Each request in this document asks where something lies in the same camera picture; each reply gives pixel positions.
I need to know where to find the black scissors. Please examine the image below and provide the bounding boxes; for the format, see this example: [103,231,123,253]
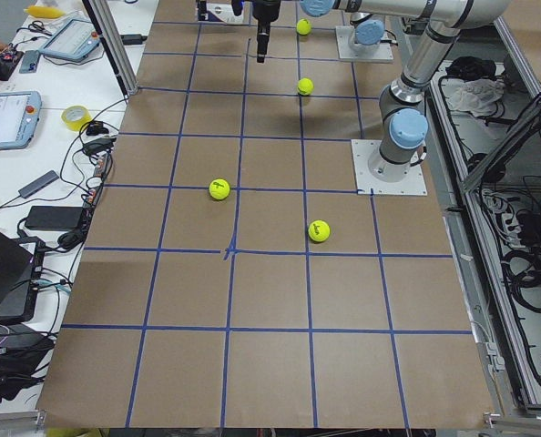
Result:
[27,20,52,36]

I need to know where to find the teach pendant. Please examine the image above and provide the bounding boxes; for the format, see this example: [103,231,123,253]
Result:
[0,91,42,150]
[37,18,100,63]

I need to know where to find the aluminium frame post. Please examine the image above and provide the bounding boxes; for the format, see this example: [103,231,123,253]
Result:
[82,0,138,97]

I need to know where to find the yellow tape roll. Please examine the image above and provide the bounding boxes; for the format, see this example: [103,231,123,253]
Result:
[61,105,92,132]

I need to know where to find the tennis ball upper left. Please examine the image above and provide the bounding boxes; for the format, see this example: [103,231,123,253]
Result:
[307,219,331,243]

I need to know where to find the lower teach pendant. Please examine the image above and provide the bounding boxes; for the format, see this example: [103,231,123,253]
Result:
[0,91,42,150]

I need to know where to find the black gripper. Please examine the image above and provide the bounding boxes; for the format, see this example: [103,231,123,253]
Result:
[252,0,281,64]

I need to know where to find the upper teach pendant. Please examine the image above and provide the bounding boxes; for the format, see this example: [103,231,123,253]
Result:
[37,18,100,63]

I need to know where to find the black laptop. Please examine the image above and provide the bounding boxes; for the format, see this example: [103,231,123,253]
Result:
[0,232,44,325]

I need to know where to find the black power brick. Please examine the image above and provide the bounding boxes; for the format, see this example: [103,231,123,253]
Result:
[25,206,83,231]

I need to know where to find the grey usb hub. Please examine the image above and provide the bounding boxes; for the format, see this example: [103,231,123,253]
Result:
[18,170,59,198]

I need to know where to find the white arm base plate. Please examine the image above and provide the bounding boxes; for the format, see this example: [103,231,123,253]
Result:
[351,139,427,196]

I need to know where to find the tennis ball lower left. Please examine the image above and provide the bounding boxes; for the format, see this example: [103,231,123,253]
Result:
[209,178,230,200]

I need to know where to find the black cable bundle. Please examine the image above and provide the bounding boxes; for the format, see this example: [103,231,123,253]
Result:
[15,97,130,256]

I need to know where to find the tennis ball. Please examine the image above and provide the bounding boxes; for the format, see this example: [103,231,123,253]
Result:
[209,178,230,200]
[296,18,312,36]
[297,77,314,97]
[307,219,331,243]

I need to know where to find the tennis ball lower right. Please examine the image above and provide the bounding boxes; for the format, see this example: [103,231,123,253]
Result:
[296,18,312,36]

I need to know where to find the tennis ball centre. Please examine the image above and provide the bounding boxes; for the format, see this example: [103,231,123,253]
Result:
[297,77,314,97]

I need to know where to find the white crumpled cloth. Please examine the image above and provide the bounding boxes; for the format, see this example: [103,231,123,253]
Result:
[447,78,505,117]

